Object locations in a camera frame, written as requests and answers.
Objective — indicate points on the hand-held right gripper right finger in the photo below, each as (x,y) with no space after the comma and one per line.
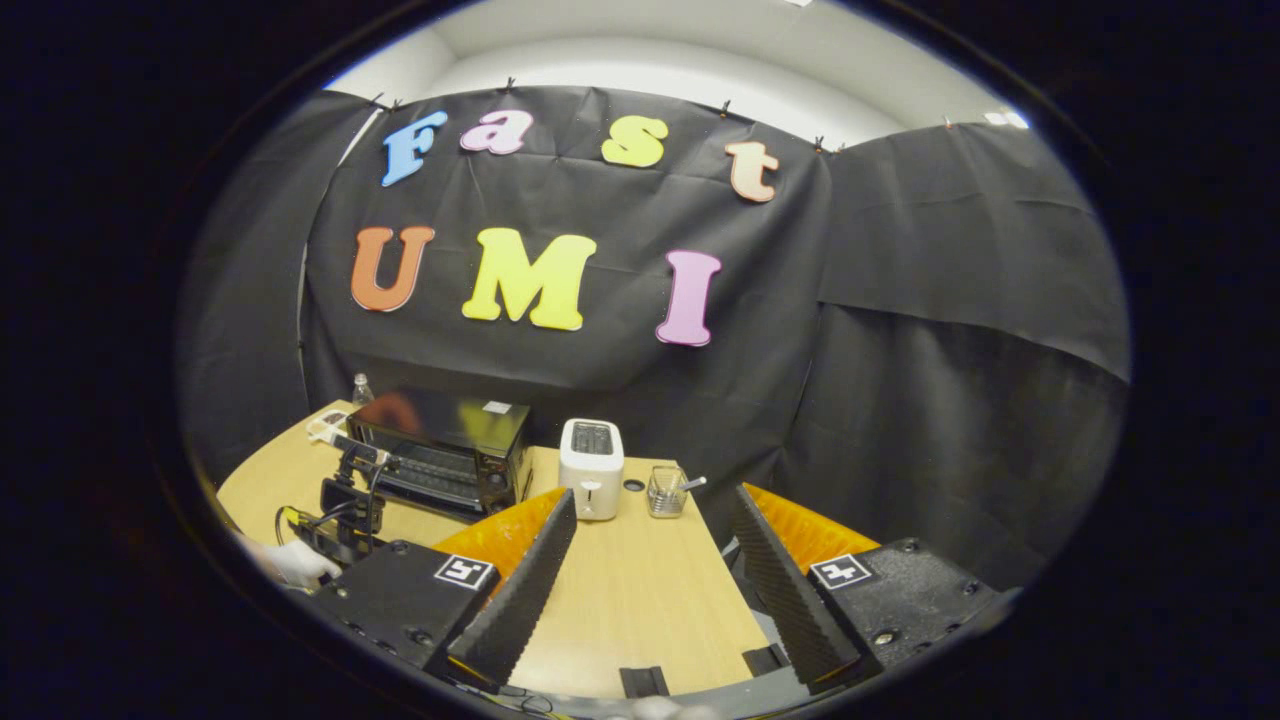
(790,590)

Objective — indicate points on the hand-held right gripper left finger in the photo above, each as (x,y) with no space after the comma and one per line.
(525,590)

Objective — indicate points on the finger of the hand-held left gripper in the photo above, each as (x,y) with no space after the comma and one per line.
(365,455)

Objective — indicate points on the small ceiling light panel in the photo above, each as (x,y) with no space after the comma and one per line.
(1008,119)

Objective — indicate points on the black electric oven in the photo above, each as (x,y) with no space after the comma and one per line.
(450,425)

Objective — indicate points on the clear plastic bottle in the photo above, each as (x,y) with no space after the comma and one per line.
(362,392)

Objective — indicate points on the clear glass cup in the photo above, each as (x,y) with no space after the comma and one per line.
(665,495)

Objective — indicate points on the black backdrop cloth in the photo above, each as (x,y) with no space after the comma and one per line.
(620,380)

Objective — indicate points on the white snack tray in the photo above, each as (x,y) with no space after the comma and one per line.
(328,428)

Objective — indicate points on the white toaster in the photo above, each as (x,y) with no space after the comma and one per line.
(592,470)

